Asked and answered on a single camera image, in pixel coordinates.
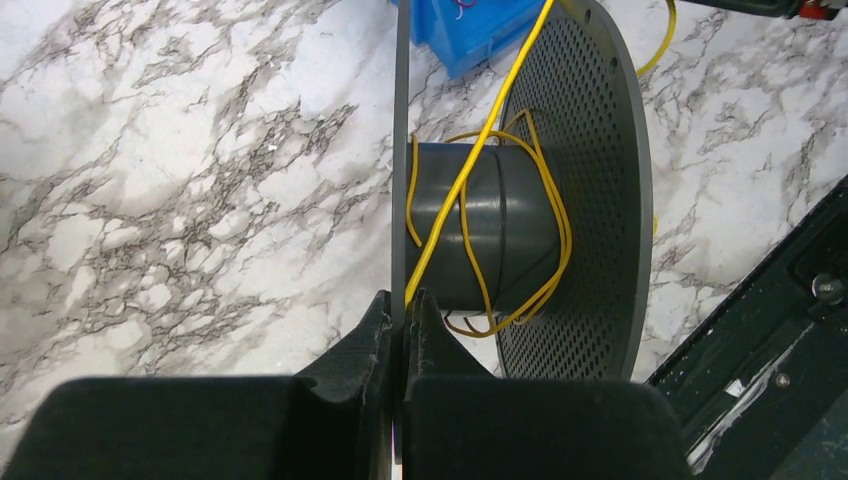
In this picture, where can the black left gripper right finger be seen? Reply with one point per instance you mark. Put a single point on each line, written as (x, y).
(462, 422)

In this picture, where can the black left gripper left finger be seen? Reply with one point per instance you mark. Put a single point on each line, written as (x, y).
(330, 420)

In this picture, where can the dark grey cable spool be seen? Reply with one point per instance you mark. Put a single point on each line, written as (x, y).
(558, 221)

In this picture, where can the blue plastic bin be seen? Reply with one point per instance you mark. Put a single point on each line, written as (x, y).
(464, 34)

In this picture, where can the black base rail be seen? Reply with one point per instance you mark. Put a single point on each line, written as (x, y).
(760, 386)

